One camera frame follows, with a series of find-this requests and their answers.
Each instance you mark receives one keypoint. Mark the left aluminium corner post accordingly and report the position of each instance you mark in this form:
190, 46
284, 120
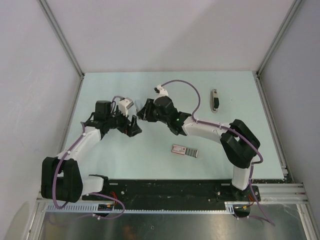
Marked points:
48, 13

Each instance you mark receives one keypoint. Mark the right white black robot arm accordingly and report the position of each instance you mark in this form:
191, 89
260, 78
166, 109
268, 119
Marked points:
239, 143

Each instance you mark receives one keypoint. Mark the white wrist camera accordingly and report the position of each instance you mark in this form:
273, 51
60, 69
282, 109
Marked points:
124, 105
161, 91

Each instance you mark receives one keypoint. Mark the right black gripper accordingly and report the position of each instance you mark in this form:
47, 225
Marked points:
145, 113

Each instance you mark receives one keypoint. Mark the right aluminium side rail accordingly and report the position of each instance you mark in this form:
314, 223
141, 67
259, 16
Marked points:
273, 129

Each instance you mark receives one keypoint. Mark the right aluminium corner post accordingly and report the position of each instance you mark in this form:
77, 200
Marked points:
280, 34

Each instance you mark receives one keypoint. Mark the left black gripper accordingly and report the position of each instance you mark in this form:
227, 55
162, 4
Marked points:
131, 130

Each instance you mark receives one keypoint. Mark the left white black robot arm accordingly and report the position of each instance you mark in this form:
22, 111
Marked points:
61, 178

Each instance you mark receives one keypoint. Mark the aluminium corner post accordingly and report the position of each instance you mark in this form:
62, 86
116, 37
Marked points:
280, 34
48, 13

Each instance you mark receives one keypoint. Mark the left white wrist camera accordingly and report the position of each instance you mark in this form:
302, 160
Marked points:
124, 105

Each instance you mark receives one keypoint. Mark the aluminium front frame rail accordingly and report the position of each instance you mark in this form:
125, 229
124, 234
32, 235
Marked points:
281, 190

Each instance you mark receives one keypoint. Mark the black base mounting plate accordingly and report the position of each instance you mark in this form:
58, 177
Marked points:
221, 190

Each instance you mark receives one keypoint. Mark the light blue stapler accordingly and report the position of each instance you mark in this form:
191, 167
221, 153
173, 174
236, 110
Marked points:
138, 105

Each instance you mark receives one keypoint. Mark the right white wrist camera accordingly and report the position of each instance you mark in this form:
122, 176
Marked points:
161, 91

